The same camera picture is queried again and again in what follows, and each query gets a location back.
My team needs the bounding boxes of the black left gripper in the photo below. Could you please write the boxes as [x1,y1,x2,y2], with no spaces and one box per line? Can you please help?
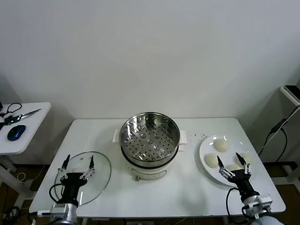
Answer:
[57,154,96,204]

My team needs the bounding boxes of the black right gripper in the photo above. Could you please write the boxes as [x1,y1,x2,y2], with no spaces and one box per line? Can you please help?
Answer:
[217,152,255,199]

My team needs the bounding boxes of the white steamed baozi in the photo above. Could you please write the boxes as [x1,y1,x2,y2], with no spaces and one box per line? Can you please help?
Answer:
[235,153,254,166]
[205,153,220,168]
[226,164,242,173]
[214,138,230,153]

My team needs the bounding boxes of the round glass pot lid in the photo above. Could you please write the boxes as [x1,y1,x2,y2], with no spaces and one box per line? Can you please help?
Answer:
[54,151,112,207]

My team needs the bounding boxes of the perforated steel steamer basket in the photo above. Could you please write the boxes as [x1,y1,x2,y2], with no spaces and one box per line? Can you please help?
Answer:
[113,112,188,165]

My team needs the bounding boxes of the large white plate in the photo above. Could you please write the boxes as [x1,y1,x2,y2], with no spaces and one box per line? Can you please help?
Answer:
[199,135,258,188]

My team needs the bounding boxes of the small white side table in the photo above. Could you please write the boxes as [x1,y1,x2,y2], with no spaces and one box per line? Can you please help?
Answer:
[0,102,52,202]

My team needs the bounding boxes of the blue computer mouse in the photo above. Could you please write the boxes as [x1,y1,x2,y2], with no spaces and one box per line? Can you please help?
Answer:
[7,125,26,141]

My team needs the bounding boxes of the white electric cooker pot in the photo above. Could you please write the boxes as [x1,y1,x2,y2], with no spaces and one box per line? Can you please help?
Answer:
[120,142,187,182]

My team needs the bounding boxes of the silver scissors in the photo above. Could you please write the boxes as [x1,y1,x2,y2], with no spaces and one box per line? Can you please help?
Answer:
[4,108,42,124]

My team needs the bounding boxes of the white metal stand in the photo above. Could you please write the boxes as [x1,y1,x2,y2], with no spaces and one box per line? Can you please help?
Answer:
[280,85,300,188]

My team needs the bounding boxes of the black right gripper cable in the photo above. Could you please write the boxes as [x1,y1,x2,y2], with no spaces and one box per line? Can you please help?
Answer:
[225,187,240,218]

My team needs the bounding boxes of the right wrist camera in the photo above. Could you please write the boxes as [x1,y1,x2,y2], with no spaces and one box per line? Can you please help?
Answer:
[255,193,274,207]

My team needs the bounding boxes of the black power adapter with cable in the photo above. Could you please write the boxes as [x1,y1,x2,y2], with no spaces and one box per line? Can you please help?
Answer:
[257,105,300,164]

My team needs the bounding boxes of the black floor cables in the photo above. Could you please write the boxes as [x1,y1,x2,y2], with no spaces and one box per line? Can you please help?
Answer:
[0,206,22,222]

